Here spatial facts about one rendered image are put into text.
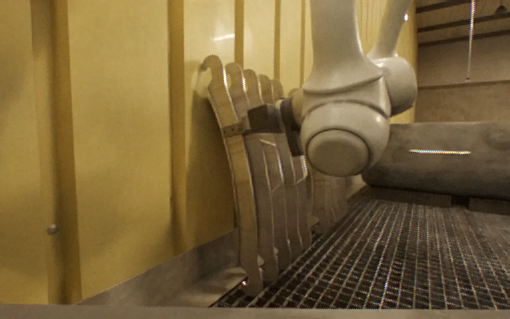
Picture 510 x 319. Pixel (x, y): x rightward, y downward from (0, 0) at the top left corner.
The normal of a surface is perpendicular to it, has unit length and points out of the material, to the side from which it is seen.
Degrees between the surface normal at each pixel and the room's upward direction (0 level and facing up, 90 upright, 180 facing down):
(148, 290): 90
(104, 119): 90
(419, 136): 89
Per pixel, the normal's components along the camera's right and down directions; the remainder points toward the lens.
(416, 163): -0.55, 0.04
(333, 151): -0.36, 0.62
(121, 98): 0.84, 0.05
